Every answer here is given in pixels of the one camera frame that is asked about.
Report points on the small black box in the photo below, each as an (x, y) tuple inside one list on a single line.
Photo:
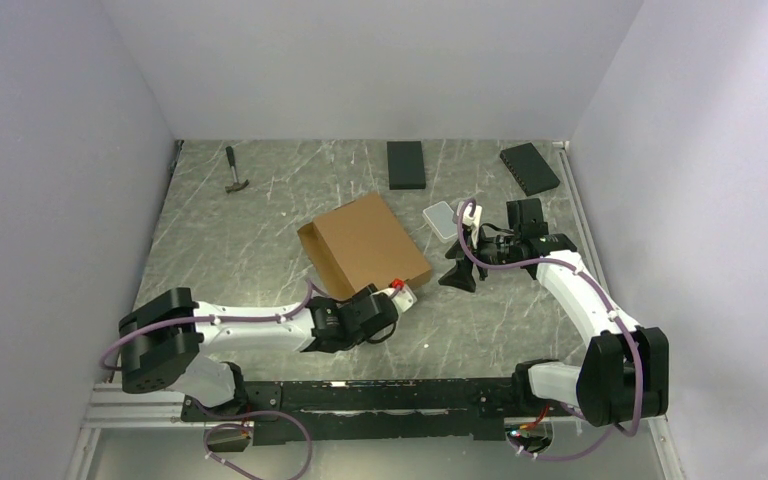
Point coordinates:
[(406, 168)]

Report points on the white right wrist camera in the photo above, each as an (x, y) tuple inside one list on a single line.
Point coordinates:
[(468, 215)]

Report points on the white grey router box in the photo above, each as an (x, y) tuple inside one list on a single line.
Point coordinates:
[(440, 218)]

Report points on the brown cardboard box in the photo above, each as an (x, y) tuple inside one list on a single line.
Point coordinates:
[(362, 243)]

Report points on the black hammer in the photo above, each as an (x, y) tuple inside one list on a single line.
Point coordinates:
[(237, 183)]

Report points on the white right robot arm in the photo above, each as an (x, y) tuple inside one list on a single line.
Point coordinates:
[(624, 377)]

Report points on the black flat network switch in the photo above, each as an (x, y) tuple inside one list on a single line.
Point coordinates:
[(529, 169)]

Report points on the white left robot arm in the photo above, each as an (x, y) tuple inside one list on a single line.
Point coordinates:
[(170, 342)]

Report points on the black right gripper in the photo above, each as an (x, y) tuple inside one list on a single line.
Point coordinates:
[(461, 275)]

